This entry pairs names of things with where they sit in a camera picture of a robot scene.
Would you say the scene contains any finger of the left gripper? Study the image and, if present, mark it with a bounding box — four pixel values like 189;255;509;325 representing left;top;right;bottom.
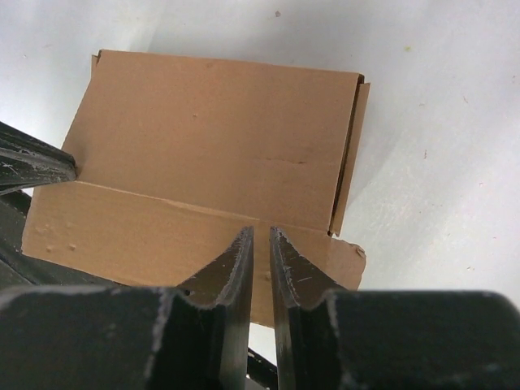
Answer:
1;122;77;191

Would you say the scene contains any brown cardboard box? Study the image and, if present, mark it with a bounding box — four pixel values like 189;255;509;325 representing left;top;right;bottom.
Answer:
21;50;371;327

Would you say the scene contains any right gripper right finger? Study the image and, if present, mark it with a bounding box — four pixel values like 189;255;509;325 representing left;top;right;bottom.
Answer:
270;227;519;389

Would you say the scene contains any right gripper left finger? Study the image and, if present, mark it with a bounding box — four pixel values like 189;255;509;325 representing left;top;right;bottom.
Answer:
1;227;254;389

